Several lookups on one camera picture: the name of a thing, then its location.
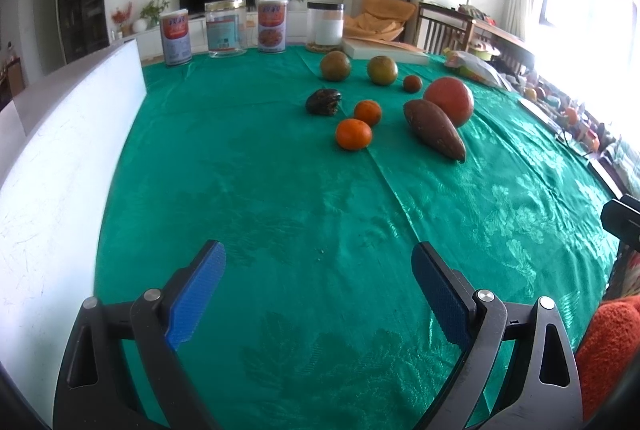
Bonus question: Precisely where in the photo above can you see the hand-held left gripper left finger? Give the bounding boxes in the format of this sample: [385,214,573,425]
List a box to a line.
[52,240,227,430]

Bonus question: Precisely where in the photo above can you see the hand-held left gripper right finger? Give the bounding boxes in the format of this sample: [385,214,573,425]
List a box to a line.
[411,241,585,430]

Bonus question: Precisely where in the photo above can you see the brown sweet potato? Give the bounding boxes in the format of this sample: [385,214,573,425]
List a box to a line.
[403,99,467,162]

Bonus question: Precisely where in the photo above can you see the smooth orange tangerine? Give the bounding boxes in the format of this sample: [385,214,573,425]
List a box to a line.
[335,118,373,152]

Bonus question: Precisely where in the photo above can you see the red apple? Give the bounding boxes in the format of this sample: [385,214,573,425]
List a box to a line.
[423,77,475,129]

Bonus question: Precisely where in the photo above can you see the bumpy orange tangerine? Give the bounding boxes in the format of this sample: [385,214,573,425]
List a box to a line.
[353,100,383,127]

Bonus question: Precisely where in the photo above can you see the dark wrinkled fruit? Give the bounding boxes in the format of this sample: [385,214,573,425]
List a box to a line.
[305,89,343,116]

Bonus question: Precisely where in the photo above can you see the person's right forearm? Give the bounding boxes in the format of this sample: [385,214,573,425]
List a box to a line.
[575,300,640,422]

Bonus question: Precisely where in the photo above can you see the pile of small colourful things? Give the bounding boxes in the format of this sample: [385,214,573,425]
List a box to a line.
[520,75,640,161]

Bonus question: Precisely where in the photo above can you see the green patterned tablecloth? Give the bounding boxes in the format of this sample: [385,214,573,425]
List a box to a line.
[94,45,623,430]

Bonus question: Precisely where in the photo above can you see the white foam board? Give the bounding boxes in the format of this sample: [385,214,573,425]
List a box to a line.
[0,37,147,430]

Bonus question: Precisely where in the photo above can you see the plastic snack bag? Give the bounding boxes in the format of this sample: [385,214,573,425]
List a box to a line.
[444,50,511,89]

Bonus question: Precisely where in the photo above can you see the window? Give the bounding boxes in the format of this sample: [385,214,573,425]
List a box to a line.
[540,0,640,81]

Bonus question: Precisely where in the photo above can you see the green orange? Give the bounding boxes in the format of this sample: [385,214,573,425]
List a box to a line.
[320,50,352,83]
[367,55,399,86]

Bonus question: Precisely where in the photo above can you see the white flat box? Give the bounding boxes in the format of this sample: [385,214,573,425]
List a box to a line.
[341,37,431,67]

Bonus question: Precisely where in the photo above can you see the orange label tin can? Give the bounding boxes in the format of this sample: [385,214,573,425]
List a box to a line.
[160,7,193,68]
[257,0,289,54]

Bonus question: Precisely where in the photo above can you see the clear jar with gold lid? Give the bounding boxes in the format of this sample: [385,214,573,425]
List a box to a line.
[204,0,248,59]

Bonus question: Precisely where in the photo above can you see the leafy plant in white vase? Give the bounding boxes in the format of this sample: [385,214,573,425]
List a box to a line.
[131,0,171,33]

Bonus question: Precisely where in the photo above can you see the red flowers in vase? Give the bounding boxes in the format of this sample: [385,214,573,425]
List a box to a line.
[111,2,133,40]

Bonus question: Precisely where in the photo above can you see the orange bean bag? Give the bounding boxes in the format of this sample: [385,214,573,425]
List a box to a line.
[344,0,418,45]

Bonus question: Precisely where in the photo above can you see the clear jar with black lid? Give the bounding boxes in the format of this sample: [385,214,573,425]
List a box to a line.
[306,2,345,55]

